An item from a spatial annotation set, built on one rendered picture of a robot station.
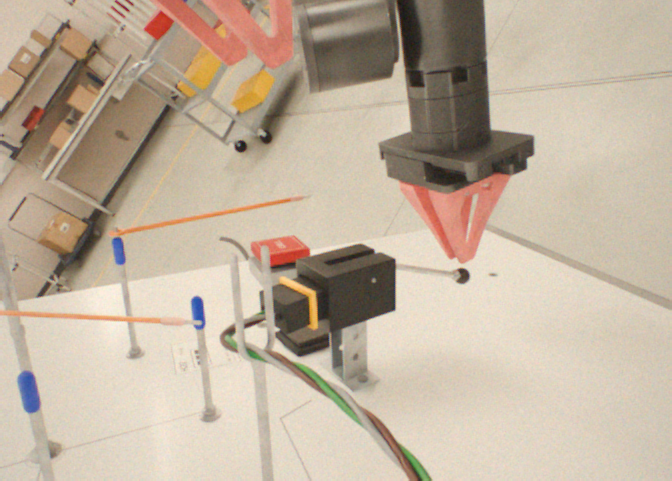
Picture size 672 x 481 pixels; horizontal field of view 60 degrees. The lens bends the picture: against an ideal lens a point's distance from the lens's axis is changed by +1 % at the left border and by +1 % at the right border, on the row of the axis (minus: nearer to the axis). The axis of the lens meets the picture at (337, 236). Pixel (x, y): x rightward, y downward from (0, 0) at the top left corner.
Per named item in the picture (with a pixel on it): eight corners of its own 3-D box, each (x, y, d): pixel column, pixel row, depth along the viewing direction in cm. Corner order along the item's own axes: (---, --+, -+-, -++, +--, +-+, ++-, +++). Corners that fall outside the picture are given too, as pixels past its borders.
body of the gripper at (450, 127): (472, 190, 37) (464, 75, 34) (377, 165, 46) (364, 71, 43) (538, 160, 40) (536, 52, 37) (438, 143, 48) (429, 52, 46)
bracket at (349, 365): (380, 381, 41) (380, 318, 39) (353, 392, 40) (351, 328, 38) (344, 354, 45) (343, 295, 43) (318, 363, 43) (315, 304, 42)
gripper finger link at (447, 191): (456, 286, 42) (445, 167, 39) (395, 259, 48) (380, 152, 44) (518, 253, 46) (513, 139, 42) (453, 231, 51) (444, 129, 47)
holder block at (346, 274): (396, 311, 40) (396, 258, 39) (330, 334, 37) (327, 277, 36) (361, 291, 44) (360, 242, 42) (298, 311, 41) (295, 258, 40)
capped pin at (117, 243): (149, 352, 46) (130, 225, 42) (133, 361, 45) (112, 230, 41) (137, 348, 47) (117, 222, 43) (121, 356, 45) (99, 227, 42)
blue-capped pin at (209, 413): (225, 416, 38) (212, 297, 35) (203, 425, 37) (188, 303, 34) (216, 405, 39) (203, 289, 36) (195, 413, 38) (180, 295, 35)
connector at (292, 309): (343, 310, 39) (342, 283, 38) (284, 335, 36) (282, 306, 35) (315, 297, 41) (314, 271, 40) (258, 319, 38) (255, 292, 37)
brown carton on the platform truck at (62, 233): (78, 229, 742) (51, 215, 725) (89, 224, 698) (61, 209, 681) (61, 256, 727) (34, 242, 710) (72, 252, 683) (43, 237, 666)
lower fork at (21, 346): (29, 448, 35) (-24, 228, 31) (62, 439, 36) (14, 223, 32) (28, 468, 34) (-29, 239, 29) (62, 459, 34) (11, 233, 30)
